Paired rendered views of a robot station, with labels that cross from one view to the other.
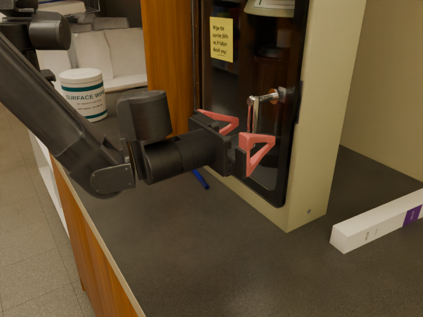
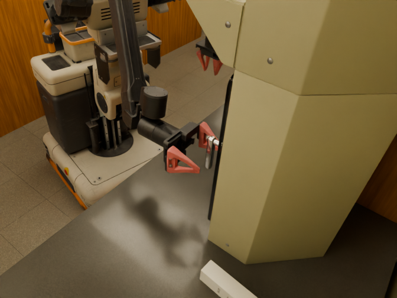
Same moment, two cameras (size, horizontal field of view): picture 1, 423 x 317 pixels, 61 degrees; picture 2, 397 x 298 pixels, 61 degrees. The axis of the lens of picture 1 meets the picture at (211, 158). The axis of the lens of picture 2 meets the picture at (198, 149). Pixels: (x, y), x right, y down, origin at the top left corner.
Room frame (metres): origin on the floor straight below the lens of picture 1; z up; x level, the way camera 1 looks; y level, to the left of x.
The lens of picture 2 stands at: (0.29, -0.56, 1.67)
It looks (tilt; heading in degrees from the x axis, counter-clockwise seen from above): 42 degrees down; 66
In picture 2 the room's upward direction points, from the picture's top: 6 degrees clockwise
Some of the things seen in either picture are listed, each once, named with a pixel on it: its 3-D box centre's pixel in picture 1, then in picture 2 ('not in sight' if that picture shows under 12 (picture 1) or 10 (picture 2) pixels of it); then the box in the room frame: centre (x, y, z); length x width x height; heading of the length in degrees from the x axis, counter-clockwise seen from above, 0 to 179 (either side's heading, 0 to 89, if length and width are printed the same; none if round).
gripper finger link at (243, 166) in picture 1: (245, 144); (186, 158); (0.49, -0.05, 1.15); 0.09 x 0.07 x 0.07; 123
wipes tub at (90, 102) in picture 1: (84, 95); not in sight; (1.13, 0.42, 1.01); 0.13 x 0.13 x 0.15
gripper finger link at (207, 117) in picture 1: (221, 130); (204, 143); (0.55, -0.02, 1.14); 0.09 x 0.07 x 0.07; 123
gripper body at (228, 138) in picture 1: (194, 149); (171, 138); (0.48, 0.03, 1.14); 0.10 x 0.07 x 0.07; 33
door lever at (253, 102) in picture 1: (260, 118); (216, 155); (0.55, -0.08, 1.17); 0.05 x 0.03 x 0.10; 123
